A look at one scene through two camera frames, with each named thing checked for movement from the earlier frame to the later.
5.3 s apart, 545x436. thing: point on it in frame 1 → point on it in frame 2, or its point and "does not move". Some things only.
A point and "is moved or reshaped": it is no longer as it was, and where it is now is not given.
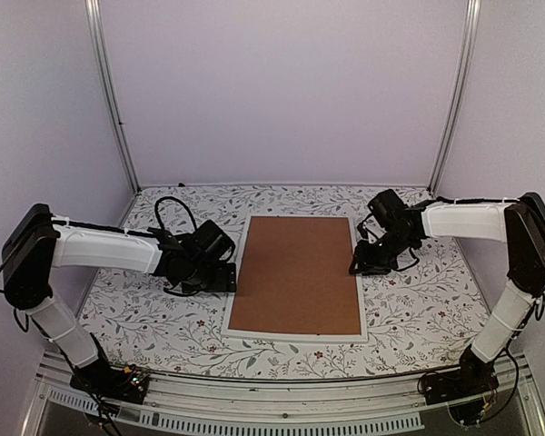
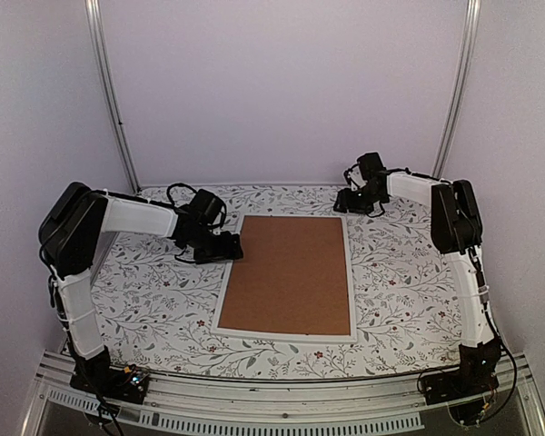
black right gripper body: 382,258 → 362,203
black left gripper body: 203,280 → 206,247
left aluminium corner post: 104,89 does not move
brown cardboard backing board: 295,277 is moved or reshaped
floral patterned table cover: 422,318 does not move
